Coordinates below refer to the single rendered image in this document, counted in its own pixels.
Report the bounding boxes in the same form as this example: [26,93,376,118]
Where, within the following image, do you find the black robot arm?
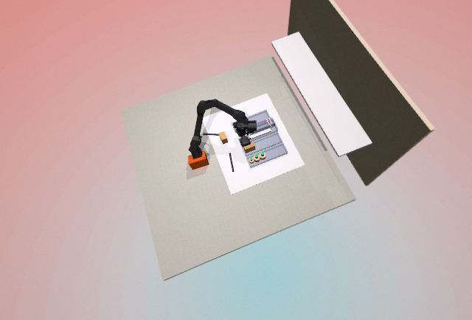
[189,99,257,159]

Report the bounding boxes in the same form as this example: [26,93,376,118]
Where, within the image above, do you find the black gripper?
[235,128,251,147]

